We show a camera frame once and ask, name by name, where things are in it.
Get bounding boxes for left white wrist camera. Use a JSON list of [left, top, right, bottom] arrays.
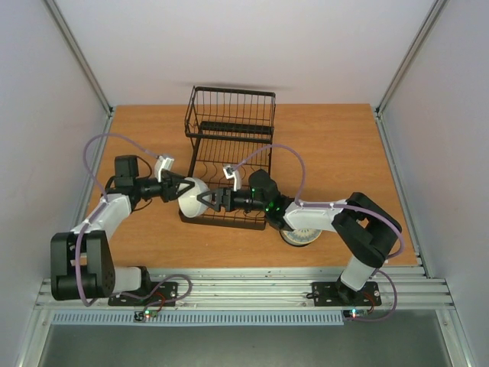
[[154, 154, 175, 182]]

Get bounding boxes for aluminium corner post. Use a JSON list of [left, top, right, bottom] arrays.
[[41, 0, 114, 117], [374, 0, 449, 119]]

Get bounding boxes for left small circuit board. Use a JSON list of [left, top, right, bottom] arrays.
[[133, 310, 159, 322]]

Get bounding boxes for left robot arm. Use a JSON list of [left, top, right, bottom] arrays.
[[50, 155, 196, 306]]

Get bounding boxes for right small circuit board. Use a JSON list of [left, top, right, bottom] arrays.
[[343, 308, 369, 320]]

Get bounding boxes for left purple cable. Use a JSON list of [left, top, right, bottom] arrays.
[[76, 132, 192, 307]]

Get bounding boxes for black wire dish rack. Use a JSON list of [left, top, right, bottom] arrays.
[[179, 86, 276, 230]]

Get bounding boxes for right aluminium corner post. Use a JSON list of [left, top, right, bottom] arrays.
[[374, 0, 449, 119]]

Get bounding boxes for small circuit board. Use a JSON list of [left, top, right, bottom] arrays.
[[133, 310, 159, 322], [343, 308, 369, 320]]

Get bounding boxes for white bowl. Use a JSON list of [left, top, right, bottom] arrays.
[[177, 177, 209, 218]]

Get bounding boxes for light blue slotted cable duct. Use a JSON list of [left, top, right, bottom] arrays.
[[51, 310, 344, 327]]

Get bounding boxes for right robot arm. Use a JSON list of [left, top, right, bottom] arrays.
[[196, 170, 405, 305]]

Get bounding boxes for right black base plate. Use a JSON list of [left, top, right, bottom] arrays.
[[306, 281, 382, 307]]

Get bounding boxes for left aluminium corner post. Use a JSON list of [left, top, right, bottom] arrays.
[[41, 0, 114, 117]]

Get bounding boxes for red patterned bowl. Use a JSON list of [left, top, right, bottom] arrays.
[[283, 238, 313, 248]]

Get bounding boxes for aluminium frame rail base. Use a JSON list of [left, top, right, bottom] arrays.
[[34, 265, 455, 310]]

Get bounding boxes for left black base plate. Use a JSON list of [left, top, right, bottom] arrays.
[[108, 281, 179, 307]]

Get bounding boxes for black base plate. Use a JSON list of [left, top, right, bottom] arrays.
[[306, 281, 382, 307], [108, 281, 179, 307]]

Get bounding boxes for blue yellow patterned bowl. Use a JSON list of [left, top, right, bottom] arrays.
[[280, 229, 322, 242]]

